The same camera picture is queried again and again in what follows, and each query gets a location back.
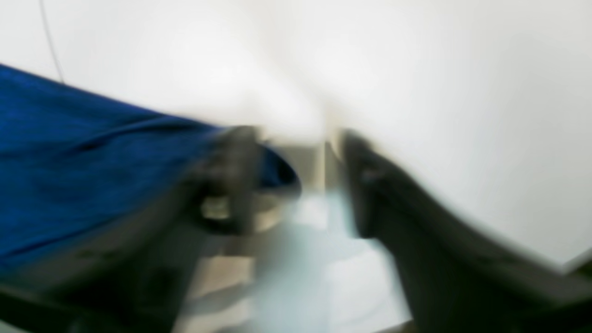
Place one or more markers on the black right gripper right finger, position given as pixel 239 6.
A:
pixel 454 278

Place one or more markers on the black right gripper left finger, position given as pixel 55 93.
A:
pixel 132 275

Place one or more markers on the dark blue t-shirt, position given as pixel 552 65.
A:
pixel 72 161

